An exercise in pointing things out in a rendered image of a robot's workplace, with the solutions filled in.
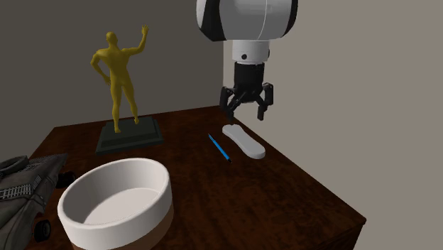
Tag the white remote control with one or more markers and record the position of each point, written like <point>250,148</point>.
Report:
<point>244,140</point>

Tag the yellow human figure statue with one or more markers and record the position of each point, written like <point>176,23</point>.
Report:
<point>119,69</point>

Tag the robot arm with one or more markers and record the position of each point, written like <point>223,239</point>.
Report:
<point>247,17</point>

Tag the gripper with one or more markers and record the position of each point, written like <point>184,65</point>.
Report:
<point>249,78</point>

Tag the grey toy car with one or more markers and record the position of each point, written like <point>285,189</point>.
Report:
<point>20,194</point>

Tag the white bowl with brown base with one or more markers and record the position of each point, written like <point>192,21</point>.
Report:
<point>117,204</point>

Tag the dark brown wooden table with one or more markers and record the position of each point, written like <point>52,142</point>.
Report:
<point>249,200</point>

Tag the blue pen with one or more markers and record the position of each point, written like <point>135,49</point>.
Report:
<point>219,148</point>

